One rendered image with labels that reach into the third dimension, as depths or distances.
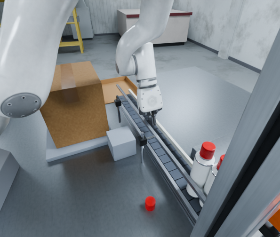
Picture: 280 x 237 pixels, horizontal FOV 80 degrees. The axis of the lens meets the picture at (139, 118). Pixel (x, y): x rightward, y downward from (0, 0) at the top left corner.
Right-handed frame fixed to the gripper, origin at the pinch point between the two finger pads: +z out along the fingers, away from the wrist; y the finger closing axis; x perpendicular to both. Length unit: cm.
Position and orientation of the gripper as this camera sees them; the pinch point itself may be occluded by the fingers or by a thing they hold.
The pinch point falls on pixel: (152, 120)
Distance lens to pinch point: 73.6
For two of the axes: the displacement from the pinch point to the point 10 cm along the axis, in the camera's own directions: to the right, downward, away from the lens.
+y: 9.2, -2.5, 3.1
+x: -3.7, -2.3, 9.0
